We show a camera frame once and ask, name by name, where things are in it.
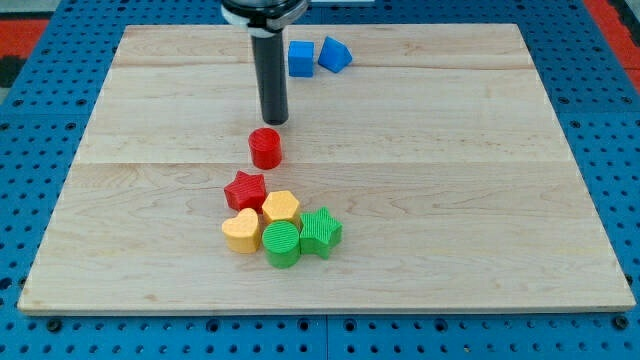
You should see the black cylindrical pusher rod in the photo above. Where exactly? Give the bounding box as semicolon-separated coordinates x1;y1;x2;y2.
251;32;289;125

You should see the red cylinder block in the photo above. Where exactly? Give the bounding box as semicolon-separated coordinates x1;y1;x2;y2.
248;128;282;170

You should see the red star block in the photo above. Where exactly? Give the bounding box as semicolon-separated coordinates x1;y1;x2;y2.
224;171;267;214

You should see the green star block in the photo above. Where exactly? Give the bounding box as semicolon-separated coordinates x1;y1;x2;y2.
299;207;343;259

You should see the blue cube block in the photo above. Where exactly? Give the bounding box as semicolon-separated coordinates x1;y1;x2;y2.
288;41;315;78

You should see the blue triangular prism block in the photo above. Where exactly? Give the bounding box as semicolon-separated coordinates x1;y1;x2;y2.
318;36;353;73

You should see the yellow hexagon block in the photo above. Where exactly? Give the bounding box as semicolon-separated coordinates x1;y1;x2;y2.
262;190;301;228

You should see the yellow heart block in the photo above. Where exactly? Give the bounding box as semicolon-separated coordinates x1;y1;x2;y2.
221;208;261;254

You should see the green cylinder block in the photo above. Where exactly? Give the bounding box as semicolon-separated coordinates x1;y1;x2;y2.
262;221;300;269

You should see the wooden board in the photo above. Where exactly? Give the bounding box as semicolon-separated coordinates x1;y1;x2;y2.
18;24;635;316

